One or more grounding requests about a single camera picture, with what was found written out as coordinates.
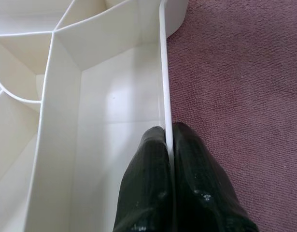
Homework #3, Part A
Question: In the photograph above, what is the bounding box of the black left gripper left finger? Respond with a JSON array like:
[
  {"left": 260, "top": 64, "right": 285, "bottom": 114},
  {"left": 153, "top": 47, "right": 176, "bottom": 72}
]
[{"left": 113, "top": 127, "right": 175, "bottom": 232}]

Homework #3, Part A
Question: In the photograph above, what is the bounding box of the white plastic children table top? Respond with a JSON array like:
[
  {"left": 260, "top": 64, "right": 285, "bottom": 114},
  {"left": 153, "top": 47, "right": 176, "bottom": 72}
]
[{"left": 0, "top": 0, "right": 187, "bottom": 232}]

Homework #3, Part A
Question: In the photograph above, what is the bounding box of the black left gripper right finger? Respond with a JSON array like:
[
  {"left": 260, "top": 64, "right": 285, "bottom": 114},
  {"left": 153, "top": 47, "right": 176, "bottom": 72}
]
[{"left": 172, "top": 122, "right": 259, "bottom": 232}]

